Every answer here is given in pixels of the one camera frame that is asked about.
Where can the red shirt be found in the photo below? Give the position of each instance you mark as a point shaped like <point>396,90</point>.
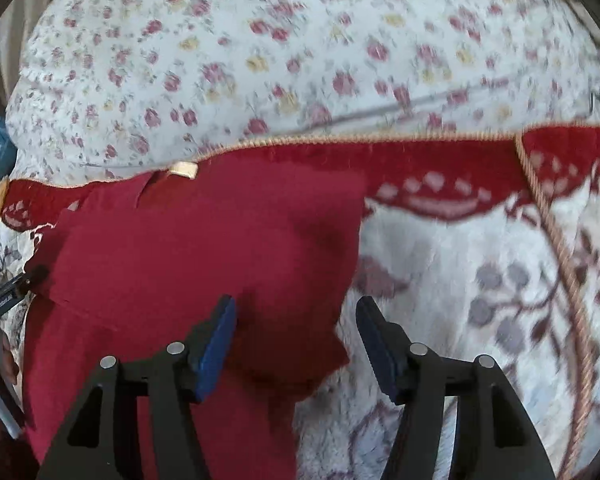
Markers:
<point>180,250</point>

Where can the red and white plush blanket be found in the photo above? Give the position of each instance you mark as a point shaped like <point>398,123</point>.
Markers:
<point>455,270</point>

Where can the floral white bedsheet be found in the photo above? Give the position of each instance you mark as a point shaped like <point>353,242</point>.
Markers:
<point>280,35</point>

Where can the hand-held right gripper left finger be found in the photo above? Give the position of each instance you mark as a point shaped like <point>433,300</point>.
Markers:
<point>215,345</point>

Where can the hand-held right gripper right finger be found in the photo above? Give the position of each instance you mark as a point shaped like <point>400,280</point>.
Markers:
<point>377,350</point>

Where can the beige cloth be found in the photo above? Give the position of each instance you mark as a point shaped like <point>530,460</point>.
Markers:
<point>25,5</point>

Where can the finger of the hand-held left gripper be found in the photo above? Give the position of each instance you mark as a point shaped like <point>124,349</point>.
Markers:
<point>32,280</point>

